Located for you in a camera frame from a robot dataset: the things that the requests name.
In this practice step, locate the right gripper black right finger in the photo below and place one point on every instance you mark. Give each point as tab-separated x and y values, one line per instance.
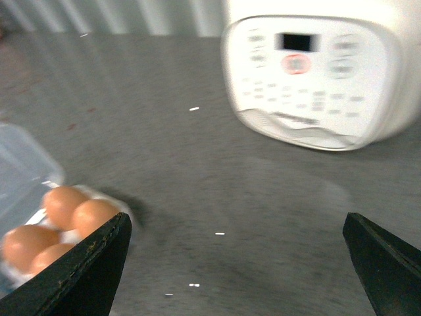
388	267

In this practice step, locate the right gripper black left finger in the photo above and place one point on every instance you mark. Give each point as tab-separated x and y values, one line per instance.
83	281

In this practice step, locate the brown egg in box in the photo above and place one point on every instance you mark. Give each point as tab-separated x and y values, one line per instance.
92	214
22	244
48	256
60	203

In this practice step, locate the clear plastic egg box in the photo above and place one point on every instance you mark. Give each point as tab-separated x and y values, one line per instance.
28	172

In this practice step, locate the white soy milk maker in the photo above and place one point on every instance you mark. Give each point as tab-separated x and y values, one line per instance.
328	75

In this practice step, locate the grey curtain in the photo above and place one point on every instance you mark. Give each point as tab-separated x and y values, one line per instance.
156	18

